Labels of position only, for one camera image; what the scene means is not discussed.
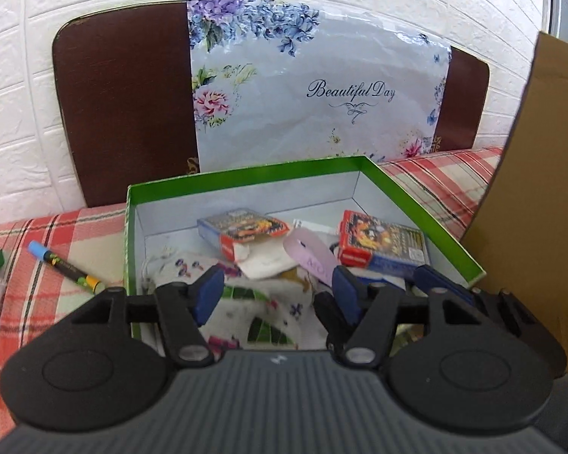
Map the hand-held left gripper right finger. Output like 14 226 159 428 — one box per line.
332 266 480 368

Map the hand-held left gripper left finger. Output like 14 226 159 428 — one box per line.
71 265 226 367

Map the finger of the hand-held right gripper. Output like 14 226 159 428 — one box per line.
413 264 476 306
314 292 359 349

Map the white floral cloth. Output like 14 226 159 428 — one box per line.
142 246 333 351

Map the red playing card box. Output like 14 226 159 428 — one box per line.
336 210 431 276

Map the green cardboard box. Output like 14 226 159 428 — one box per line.
124 155 487 341

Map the pink paper tag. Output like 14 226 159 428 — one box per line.
283 227 338 290

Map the white folded paper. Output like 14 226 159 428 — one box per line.
239 245 297 280

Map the blue playing card box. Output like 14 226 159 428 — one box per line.
197 208 290 261

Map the black marker with blue tip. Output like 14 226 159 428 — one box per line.
27 240 106 294

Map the brown cardboard sheet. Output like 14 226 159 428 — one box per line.
460 31 568 381

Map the red plaid tablecloth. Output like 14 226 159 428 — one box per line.
0 146 507 454

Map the floral plastic bag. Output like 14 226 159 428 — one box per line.
187 0 451 174

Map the dark brown wooden board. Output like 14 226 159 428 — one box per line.
52 0 492 209

